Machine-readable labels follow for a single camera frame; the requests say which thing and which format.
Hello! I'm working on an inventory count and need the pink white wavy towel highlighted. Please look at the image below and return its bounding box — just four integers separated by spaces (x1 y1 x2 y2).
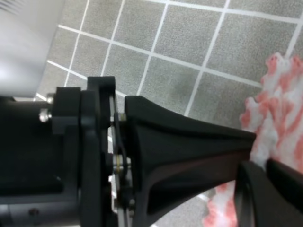
202 53 303 227

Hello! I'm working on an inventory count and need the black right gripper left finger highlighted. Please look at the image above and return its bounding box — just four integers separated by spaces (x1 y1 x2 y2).
125 96 256 224

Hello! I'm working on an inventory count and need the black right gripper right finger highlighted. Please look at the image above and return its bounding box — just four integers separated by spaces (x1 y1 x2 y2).
234 159 303 227

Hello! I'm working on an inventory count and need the grey grid tablecloth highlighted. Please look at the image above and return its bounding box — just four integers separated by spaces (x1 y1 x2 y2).
33 0 303 227

